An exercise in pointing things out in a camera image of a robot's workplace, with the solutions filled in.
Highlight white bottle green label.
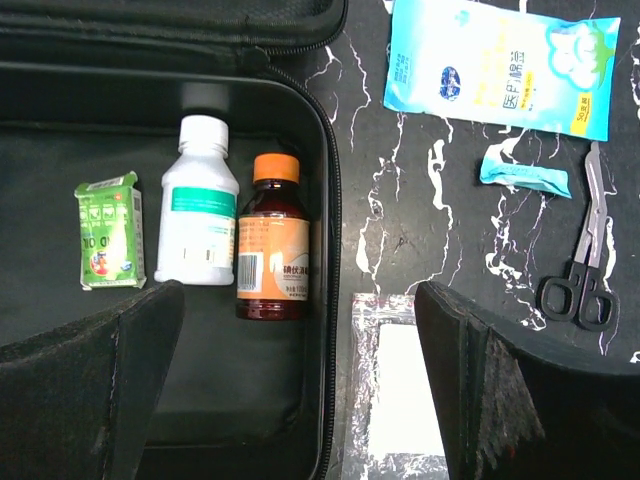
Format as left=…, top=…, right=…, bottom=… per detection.
left=154, top=114, right=240, bottom=286

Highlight red black medicine case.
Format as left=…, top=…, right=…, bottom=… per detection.
left=1, top=1, right=348, bottom=479

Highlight blue cotton swab bag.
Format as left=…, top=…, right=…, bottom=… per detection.
left=383, top=1, right=621, bottom=142

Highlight green wind oil box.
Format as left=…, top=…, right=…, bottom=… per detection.
left=74, top=171, right=147, bottom=291

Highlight brown bottle orange cap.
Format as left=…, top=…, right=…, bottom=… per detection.
left=236, top=153, right=310, bottom=321

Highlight black handled scissors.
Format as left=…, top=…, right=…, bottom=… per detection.
left=539, top=141, right=619, bottom=333

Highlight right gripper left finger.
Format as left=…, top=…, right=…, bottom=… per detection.
left=1, top=281, right=185, bottom=479

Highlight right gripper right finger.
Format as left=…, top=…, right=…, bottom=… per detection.
left=414, top=281, right=639, bottom=479

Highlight gauze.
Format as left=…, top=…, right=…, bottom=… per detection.
left=341, top=293, right=449, bottom=479

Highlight small teal sachet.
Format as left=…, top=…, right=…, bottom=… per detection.
left=479, top=155, right=572, bottom=199

